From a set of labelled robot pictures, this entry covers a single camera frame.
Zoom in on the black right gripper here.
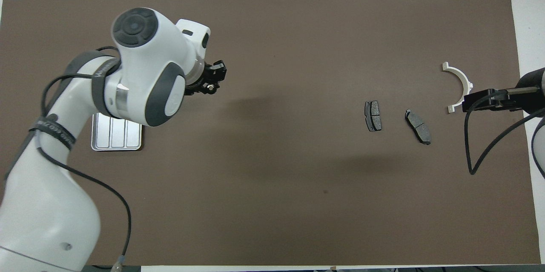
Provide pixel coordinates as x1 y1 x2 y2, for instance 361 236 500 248
462 88 525 113

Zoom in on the brown table mat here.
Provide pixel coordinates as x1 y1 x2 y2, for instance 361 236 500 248
0 0 541 266

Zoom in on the silver metal tray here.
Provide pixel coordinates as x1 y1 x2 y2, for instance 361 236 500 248
91 112 143 152

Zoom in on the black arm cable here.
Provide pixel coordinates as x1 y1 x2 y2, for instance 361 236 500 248
3 46 132 272
464 87 545 175

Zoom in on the white curved plastic bracket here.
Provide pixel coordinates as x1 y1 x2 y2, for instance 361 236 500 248
442 62 474 114

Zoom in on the curved grey brake pad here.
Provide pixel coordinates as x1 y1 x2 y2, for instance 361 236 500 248
404 109 432 145

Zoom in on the rectangular grey brake pad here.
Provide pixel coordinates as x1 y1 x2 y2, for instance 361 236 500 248
365 100 382 132

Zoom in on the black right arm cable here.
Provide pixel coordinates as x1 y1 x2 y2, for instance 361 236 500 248
464 87 545 175

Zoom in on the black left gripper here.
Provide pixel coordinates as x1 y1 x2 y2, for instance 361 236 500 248
185 60 228 96

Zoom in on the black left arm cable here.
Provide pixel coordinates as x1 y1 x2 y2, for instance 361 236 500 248
3 46 132 272

